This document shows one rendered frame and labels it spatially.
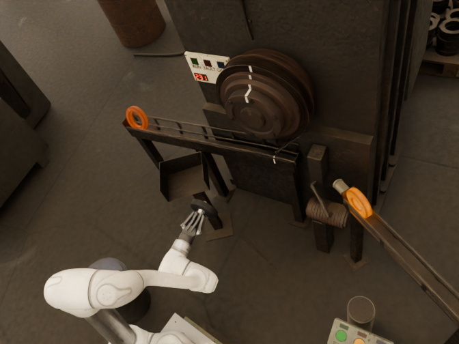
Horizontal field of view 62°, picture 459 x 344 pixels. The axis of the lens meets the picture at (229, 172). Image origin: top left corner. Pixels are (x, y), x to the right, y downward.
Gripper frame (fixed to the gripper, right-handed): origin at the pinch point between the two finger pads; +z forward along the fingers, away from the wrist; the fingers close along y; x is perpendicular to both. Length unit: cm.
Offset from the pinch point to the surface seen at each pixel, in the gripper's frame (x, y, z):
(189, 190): -13.1, -21.8, 11.9
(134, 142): -75, -141, 61
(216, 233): -72, -23, 9
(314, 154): 5, 45, 45
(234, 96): 50, 16, 37
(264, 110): 44, 30, 36
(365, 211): -2, 76, 25
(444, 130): -81, 98, 141
